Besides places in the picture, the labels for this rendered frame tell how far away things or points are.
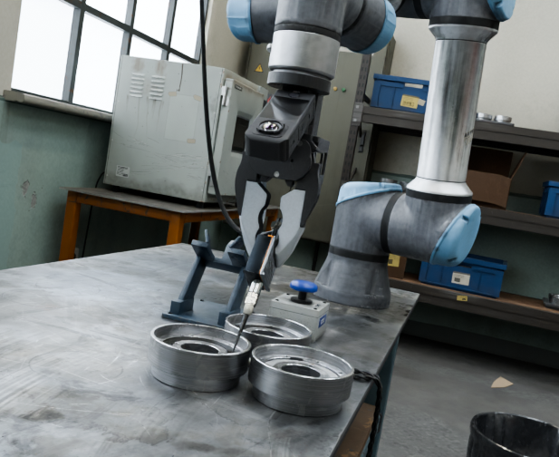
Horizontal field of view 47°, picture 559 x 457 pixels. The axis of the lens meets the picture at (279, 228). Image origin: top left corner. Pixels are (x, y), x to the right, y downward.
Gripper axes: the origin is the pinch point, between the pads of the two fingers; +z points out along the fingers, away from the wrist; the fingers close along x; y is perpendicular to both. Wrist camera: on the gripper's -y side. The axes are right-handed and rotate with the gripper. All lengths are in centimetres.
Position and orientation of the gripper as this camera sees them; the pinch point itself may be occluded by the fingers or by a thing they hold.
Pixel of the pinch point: (265, 254)
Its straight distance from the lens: 71.9
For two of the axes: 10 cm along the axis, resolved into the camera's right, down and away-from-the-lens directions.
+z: -1.6, 9.8, 1.0
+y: 2.8, -0.5, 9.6
